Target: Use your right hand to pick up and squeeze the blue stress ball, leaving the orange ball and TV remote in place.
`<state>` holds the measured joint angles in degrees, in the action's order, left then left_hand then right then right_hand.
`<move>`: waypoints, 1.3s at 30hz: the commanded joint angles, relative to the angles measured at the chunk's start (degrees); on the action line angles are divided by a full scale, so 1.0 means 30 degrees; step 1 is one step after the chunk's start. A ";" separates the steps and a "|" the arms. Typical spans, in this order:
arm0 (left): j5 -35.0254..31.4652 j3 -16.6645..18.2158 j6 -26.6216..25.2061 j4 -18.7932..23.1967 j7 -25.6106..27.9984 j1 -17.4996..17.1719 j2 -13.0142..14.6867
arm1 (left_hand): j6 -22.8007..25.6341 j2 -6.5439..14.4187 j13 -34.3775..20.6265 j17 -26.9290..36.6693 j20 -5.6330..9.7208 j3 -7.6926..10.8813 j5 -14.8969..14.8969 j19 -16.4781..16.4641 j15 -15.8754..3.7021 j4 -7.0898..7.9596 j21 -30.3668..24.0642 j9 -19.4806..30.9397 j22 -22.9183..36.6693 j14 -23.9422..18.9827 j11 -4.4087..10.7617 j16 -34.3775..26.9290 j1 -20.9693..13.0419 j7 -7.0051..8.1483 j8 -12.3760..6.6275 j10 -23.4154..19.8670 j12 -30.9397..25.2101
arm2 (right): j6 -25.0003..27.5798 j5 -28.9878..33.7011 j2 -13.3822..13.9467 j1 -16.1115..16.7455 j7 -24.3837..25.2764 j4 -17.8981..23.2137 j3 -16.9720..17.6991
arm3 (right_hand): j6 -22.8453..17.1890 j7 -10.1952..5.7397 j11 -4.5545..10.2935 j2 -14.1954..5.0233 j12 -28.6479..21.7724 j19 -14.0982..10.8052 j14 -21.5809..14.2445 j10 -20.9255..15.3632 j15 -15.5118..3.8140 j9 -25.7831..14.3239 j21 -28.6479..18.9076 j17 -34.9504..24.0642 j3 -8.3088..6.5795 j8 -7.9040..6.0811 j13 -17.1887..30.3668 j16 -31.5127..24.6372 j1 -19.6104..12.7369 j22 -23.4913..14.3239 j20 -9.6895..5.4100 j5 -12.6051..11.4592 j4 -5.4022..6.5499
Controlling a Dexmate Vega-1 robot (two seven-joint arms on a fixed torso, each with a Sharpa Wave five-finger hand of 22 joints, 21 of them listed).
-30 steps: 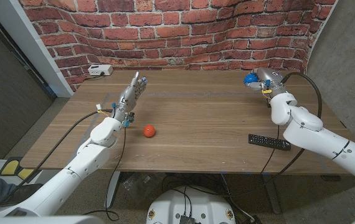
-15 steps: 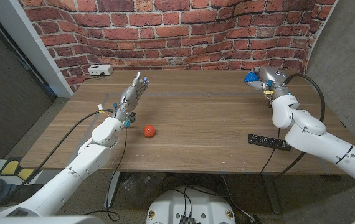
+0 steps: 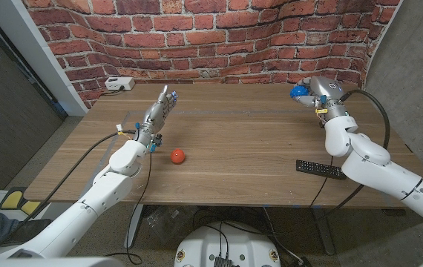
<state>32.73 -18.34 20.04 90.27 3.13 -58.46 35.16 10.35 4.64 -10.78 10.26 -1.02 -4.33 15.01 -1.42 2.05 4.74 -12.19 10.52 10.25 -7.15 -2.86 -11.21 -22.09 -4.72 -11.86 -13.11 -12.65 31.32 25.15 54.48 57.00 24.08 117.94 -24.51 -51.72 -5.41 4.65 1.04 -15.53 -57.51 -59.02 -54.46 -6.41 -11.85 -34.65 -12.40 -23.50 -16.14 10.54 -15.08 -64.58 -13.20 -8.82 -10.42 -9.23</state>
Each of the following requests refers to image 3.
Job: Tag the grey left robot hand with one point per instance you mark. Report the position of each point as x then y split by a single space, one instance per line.
156 116

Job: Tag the black TV remote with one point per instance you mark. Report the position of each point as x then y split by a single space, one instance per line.
319 169

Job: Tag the black shoe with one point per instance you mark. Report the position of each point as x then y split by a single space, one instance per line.
31 228

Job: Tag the white pillar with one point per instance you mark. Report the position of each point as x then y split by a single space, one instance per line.
41 55

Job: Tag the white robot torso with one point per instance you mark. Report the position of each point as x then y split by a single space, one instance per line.
204 244

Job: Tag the blue stress ball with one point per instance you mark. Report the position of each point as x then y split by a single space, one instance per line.
298 92

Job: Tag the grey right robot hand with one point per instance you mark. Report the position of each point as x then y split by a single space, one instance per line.
328 92

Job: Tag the orange ball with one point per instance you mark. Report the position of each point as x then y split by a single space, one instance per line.
177 156

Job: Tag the grey table leg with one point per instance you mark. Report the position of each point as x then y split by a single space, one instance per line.
133 226
324 230

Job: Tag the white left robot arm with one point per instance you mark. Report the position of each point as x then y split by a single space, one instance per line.
104 193

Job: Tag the yellow foot pedal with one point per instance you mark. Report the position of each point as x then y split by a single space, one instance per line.
30 207
11 199

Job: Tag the printed brick backdrop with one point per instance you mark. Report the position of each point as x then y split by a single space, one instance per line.
211 41

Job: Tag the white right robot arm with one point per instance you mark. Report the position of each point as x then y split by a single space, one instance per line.
382 170

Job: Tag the clear plastic bag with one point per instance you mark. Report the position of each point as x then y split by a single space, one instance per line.
167 222

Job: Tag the white power box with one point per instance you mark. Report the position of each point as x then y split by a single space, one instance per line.
118 83

